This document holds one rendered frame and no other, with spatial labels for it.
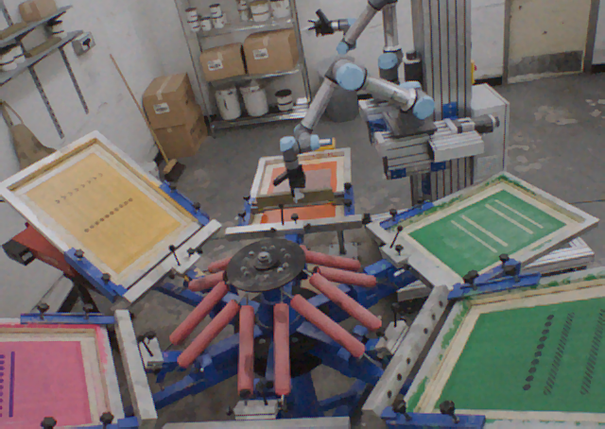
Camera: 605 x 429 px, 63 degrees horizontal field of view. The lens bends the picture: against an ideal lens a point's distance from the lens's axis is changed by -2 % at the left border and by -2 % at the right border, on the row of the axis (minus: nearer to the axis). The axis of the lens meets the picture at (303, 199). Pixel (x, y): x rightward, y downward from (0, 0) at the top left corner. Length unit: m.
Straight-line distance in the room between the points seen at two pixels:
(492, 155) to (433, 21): 0.89
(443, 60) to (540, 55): 3.89
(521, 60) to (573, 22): 0.66
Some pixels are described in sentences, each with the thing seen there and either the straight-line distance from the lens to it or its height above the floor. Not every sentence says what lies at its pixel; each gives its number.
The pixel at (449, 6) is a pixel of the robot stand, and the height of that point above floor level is 1.81.
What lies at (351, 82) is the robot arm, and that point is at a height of 1.64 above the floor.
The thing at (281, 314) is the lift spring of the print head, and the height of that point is 1.24.
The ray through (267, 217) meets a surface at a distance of 2.76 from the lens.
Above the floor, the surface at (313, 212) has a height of 0.96.
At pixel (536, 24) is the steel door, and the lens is 6.58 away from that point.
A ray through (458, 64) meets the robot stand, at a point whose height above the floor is 1.49.
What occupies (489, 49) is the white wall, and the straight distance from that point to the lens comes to 6.44.
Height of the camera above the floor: 2.47
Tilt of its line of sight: 32 degrees down
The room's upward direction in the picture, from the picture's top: 11 degrees counter-clockwise
